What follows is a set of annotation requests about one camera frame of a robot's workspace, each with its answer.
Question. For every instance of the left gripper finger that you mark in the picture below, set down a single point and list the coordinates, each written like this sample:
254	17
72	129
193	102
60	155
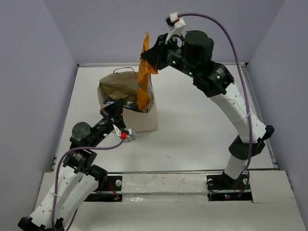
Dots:
119	122
113	111

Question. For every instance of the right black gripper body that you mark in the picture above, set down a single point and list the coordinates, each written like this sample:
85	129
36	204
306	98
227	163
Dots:
170	55

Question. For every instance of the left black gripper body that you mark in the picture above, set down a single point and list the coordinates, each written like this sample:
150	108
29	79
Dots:
104	126

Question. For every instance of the beige paper bag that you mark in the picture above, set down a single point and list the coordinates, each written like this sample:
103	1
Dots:
138	121

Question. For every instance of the orange snack packet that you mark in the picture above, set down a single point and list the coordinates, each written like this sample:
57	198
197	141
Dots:
144	85

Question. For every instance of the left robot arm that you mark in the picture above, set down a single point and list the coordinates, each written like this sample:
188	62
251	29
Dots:
76	175

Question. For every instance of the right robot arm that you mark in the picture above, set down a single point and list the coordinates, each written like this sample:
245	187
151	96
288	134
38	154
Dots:
192	55

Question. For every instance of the blue snack packet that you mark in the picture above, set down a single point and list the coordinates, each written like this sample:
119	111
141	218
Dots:
130	105

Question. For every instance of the brown snack packet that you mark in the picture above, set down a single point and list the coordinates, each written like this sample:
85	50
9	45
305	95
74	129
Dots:
117	91

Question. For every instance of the white front board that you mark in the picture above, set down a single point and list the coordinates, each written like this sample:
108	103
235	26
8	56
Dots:
179	202

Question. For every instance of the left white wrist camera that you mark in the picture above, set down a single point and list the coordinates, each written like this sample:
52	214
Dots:
127	135

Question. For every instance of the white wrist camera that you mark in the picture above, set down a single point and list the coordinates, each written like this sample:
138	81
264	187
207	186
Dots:
176	25
127	135

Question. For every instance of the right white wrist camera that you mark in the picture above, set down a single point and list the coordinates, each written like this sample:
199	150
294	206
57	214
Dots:
176	25

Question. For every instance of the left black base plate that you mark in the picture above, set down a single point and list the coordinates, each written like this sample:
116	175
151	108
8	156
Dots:
111	191

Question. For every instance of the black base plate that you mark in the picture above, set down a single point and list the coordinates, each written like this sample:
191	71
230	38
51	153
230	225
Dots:
220	189
111	191

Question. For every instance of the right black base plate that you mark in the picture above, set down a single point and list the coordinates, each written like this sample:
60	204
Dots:
220	189

